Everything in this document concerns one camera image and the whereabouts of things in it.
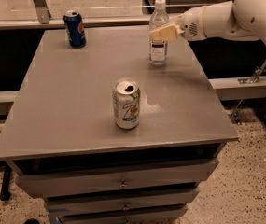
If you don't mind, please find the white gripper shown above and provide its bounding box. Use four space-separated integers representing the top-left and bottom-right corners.
148 7 205 41

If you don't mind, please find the clear plastic water bottle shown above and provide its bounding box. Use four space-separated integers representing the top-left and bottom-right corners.
149 0 169 66

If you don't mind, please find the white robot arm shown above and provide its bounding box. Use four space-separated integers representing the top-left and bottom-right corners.
149 0 266 224

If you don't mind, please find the green white 7up can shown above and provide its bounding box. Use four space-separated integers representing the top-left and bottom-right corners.
112 77 141 130

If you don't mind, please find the blue pepsi can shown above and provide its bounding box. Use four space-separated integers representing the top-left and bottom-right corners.
63 10 87 48

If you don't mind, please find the grey drawer cabinet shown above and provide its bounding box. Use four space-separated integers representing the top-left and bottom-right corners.
0 26 237 224

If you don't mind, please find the bottom grey drawer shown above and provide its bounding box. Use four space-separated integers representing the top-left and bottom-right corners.
61 205 186 224

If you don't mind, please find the grey drawer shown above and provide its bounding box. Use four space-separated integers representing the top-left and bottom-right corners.
46 188 199 216
16 158 218 198
61 205 186 224

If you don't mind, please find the top grey drawer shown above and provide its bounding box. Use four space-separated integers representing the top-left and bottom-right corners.
16 158 218 198

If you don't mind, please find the middle grey drawer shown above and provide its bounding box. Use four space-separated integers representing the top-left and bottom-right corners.
46 188 199 216

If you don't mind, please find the black stand leg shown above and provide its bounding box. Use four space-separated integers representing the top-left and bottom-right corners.
0 165 11 201

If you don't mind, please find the grey metal rail frame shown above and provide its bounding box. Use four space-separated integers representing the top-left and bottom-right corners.
0 14 150 30

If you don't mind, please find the metal upright bracket left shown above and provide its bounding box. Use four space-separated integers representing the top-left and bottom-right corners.
33 0 51 24

